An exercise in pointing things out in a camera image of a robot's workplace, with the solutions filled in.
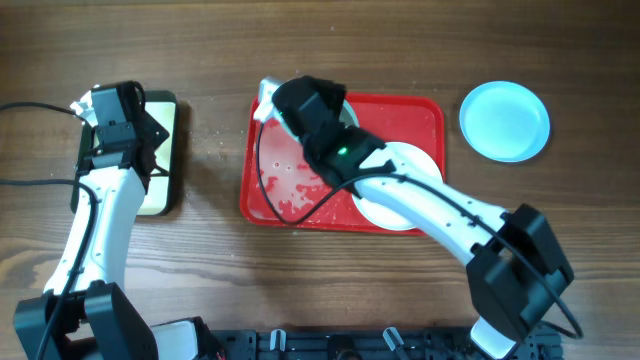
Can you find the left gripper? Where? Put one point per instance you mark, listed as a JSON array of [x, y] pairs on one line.
[[156, 131]]

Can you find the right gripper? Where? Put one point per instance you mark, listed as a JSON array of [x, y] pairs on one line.
[[329, 91]]

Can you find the white plate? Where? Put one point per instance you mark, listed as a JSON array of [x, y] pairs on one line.
[[381, 216]]

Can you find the light blue plate top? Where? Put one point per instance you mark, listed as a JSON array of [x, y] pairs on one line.
[[504, 122]]

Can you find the light blue plate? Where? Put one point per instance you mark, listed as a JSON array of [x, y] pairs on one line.
[[347, 115], [504, 122]]

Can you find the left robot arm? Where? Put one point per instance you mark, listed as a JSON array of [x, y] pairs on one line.
[[83, 312]]

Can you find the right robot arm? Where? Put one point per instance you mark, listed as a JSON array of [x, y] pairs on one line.
[[515, 266]]

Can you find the dark green soapy water tray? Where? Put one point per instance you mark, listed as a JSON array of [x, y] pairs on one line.
[[162, 106]]

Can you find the red plastic tray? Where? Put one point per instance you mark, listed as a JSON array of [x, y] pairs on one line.
[[277, 181]]

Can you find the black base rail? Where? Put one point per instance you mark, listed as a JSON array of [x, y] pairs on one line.
[[447, 343]]

